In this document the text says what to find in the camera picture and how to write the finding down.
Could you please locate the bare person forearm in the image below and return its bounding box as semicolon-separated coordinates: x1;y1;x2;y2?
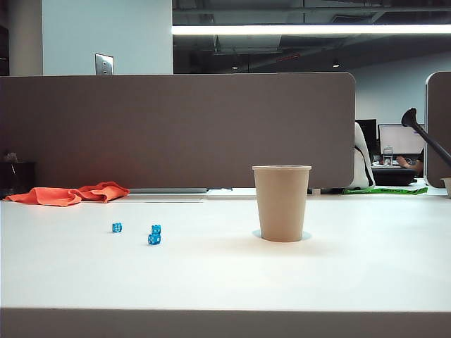
397;156;424;170

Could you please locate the brown paper cup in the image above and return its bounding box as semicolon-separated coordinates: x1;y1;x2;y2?
252;164;314;244

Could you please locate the large brown desk divider panel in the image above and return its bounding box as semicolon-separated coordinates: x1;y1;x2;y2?
0;71;357;189

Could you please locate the black dark-screen monitor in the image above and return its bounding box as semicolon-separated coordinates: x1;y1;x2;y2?
356;118;378;156

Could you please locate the black flat bag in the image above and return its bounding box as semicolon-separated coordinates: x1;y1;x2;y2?
371;168;419;187

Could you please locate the orange cloth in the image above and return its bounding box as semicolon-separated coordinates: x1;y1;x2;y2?
3;180;131;208

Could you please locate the white-screen monitor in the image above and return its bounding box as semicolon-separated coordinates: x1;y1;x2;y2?
378;123;426;155

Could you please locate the person in black shirt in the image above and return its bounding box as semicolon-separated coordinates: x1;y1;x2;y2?
414;146;426;174

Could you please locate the grey metal rail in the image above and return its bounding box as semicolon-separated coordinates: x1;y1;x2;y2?
128;187;209;194

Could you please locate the silver wall outlet plate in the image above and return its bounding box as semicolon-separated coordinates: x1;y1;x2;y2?
94;52;115;75

